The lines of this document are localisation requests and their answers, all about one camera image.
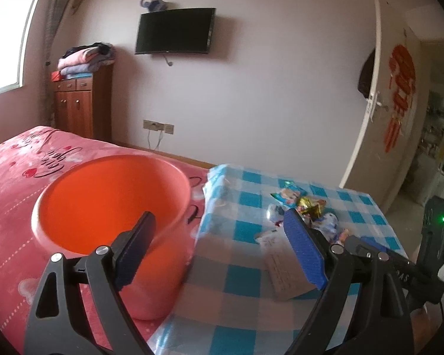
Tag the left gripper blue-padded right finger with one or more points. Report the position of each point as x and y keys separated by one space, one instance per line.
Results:
x=380 y=323

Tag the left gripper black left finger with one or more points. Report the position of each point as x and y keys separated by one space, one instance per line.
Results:
x=57 y=321

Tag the white blue plastic wrapper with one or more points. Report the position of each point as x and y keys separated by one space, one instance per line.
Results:
x=327 y=225

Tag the orange plastic bucket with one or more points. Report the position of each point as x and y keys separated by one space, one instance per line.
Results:
x=91 y=204

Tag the pink printed bed sheet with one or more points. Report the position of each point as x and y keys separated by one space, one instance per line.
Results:
x=29 y=163

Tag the gold foil wrapper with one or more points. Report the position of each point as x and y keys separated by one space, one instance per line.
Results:
x=313 y=207

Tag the white door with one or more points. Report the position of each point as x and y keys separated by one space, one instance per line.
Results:
x=370 y=169

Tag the blue rabbit snack bag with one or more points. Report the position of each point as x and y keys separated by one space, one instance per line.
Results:
x=289 y=196

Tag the blue white checkered cloth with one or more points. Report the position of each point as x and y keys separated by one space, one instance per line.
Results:
x=227 y=304

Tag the black bag on door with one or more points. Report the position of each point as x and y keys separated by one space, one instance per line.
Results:
x=365 y=76

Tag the red door decoration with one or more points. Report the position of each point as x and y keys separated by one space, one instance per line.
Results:
x=402 y=85

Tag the brown wooden cabinet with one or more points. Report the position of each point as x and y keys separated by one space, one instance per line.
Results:
x=83 y=106

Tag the red box on cabinet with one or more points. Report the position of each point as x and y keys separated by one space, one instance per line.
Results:
x=56 y=76

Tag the folded blankets pile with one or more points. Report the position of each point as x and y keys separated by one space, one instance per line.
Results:
x=86 y=59

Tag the window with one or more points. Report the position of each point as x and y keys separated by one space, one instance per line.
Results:
x=15 y=21

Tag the wall power outlet strip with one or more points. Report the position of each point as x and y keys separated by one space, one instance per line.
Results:
x=156 y=126

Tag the black wall television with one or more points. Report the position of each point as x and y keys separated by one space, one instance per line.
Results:
x=180 y=31

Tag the blue wall ornament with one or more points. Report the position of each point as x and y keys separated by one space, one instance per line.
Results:
x=153 y=5

